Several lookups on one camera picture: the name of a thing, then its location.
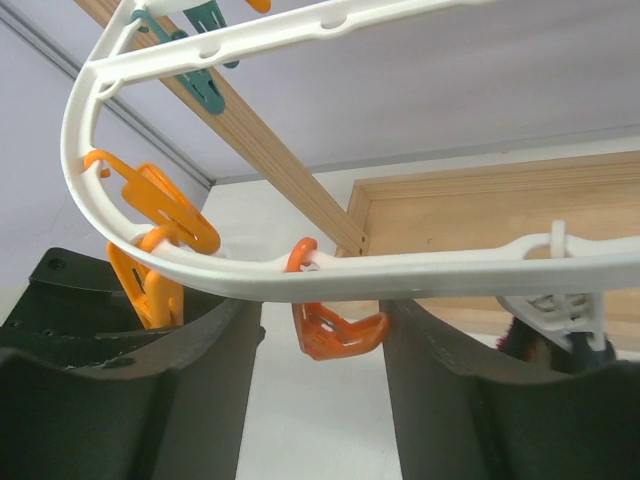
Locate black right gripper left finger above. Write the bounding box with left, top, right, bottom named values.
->
left=1, top=299, right=264, bottom=479

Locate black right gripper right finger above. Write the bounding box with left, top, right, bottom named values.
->
left=380, top=300, right=639, bottom=479

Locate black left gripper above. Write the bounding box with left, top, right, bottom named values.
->
left=1, top=248, right=238, bottom=370

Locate navy santa sock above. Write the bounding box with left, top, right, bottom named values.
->
left=496, top=317, right=617, bottom=375

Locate white plastic clip hanger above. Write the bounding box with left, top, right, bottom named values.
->
left=60, top=1, right=639, bottom=303

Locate orange clothespin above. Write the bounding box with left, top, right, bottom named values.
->
left=283, top=236, right=391, bottom=362
left=84, top=150, right=221, bottom=254
left=106, top=242, right=184, bottom=329

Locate wooden hanger stand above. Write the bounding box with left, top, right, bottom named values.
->
left=72, top=0, right=640, bottom=351

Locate white clothespin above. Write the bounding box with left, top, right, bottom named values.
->
left=496, top=219, right=609, bottom=354

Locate teal clothespin far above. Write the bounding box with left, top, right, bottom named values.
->
left=130, top=9, right=226, bottom=115

